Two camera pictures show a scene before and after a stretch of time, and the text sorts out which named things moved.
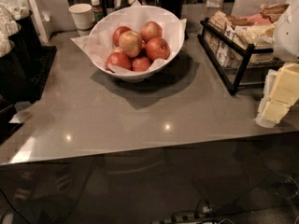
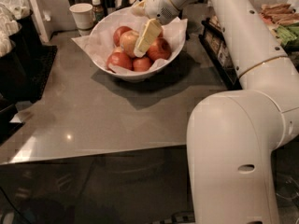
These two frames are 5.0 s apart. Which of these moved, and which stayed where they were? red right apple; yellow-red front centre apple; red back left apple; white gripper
Moved: white gripper
Stayed: red back left apple; yellow-red front centre apple; red right apple
